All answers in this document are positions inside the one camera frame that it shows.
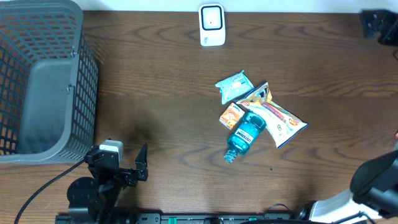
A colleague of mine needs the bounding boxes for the yellow wet wipes packet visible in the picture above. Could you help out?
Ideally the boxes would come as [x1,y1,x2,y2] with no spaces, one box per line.
[235,82,308,149]

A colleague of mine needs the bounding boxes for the small orange box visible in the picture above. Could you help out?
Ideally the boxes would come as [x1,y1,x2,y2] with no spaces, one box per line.
[219,103,245,130]

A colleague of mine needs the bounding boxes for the grey plastic mesh basket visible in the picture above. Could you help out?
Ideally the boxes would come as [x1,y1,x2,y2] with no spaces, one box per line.
[1,1,99,165]

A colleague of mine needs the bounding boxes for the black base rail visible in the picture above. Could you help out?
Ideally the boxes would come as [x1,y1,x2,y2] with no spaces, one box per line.
[55,212,368,224]

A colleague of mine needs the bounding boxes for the blue Listerine mouthwash bottle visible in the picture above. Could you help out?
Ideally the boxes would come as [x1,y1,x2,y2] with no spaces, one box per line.
[224,111,267,163]

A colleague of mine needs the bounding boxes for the light blue tissue pack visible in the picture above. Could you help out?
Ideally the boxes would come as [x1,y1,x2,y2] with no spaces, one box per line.
[215,70,254,105]

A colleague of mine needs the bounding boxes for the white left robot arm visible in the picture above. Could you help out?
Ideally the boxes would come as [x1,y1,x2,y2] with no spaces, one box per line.
[67,139,149,223]

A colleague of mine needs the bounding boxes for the white barcode scanner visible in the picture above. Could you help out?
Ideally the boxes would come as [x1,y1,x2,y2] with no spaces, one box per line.
[198,4,226,47]

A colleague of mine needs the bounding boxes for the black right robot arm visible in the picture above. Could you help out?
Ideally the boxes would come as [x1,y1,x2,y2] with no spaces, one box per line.
[296,9,397,223]

